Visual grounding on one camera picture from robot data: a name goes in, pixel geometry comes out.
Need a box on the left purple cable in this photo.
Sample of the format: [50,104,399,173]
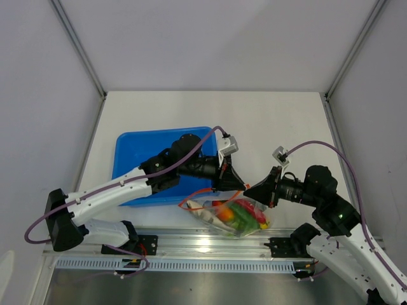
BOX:
[24,125,230,280]

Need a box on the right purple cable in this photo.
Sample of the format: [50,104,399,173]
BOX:
[279,140,407,292]

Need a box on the left aluminium frame post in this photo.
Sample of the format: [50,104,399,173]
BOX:
[49,0,107,99]

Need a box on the aluminium mounting rail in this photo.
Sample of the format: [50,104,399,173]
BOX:
[43,227,385,261]

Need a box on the blue plastic bin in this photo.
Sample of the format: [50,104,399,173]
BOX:
[112,126,211,207]

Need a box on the purple cable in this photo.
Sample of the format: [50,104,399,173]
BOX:
[279,140,407,292]
[24,125,230,280]

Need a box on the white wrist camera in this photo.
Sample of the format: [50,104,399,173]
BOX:
[272,146,290,169]
[217,135,238,166]

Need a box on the right aluminium frame post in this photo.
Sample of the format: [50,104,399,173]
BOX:
[324,0,390,99]

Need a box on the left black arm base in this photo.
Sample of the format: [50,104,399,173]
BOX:
[101,235,158,256]

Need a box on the red orange mango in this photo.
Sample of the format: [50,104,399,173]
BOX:
[217,207,235,222]

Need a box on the aluminium frame post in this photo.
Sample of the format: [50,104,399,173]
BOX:
[49,0,107,99]
[324,0,390,99]

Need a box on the white slotted cable duct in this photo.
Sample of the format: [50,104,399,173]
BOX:
[55,257,296,274]

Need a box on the clear zip top bag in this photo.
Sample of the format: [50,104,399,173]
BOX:
[178,188,272,239]

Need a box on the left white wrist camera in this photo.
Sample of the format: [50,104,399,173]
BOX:
[217,135,238,166]

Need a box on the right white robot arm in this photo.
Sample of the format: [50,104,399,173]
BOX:
[244,165,406,304]

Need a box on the red chili pepper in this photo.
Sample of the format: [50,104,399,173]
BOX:
[235,199,268,224]

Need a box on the dark green cucumber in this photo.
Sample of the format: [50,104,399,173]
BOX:
[230,203,259,234]

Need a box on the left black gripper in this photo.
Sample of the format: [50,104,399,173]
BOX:
[179,151,245,194]

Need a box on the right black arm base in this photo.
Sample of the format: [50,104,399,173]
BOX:
[263,237,312,259]

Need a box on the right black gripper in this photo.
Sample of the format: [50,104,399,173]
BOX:
[243,165,319,208]

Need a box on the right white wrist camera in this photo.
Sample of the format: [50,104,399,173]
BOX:
[272,146,290,169]

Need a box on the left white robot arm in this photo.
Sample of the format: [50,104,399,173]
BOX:
[45,134,245,254]

